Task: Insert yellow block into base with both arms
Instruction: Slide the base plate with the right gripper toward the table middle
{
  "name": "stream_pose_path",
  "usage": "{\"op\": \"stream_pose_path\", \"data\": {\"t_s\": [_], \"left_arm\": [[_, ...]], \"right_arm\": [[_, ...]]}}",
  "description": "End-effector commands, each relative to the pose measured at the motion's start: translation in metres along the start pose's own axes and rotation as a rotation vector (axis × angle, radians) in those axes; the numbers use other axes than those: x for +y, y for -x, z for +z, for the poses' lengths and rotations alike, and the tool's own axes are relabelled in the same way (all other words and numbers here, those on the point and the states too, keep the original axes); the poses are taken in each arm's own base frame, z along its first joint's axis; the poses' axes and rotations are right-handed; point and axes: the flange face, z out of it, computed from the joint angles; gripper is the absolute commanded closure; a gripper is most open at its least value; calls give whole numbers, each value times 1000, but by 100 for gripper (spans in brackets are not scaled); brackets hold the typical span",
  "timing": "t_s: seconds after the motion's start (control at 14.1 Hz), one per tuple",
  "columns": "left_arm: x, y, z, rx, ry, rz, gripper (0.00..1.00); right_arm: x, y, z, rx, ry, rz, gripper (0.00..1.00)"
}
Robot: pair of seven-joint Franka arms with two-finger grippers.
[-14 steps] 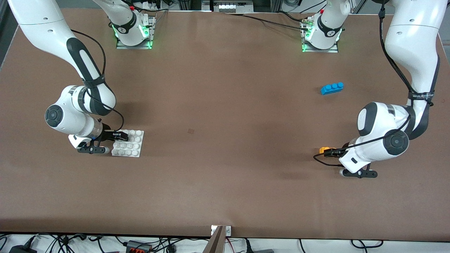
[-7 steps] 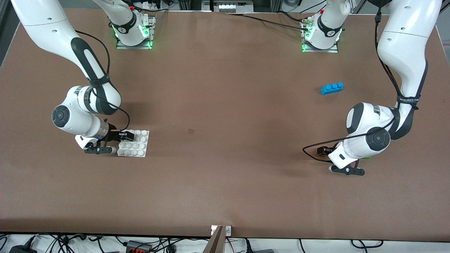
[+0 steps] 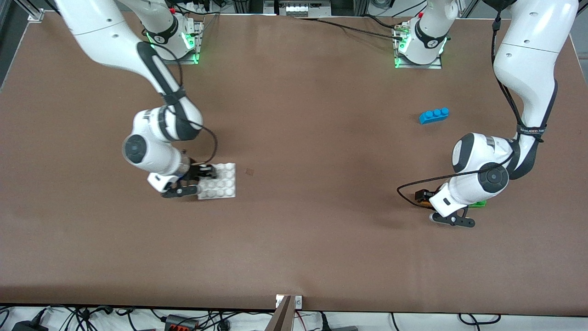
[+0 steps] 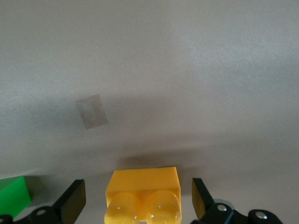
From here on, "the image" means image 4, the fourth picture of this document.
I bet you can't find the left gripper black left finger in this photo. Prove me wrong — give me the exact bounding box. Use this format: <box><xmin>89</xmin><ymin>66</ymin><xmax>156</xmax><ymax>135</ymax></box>
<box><xmin>0</xmin><ymin>179</ymin><xmax>86</xmax><ymax>224</ymax></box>

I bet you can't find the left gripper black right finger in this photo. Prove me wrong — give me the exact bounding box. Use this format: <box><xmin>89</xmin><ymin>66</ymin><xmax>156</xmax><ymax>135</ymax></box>
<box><xmin>190</xmin><ymin>178</ymin><xmax>285</xmax><ymax>224</ymax></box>

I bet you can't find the yellow two-stud block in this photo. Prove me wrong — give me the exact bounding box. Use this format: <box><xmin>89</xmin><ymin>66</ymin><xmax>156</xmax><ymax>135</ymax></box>
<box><xmin>104</xmin><ymin>166</ymin><xmax>182</xmax><ymax>224</ymax></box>

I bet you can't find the green two-stud block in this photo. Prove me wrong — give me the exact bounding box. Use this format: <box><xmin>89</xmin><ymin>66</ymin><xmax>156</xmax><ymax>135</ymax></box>
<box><xmin>0</xmin><ymin>176</ymin><xmax>32</xmax><ymax>218</ymax></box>

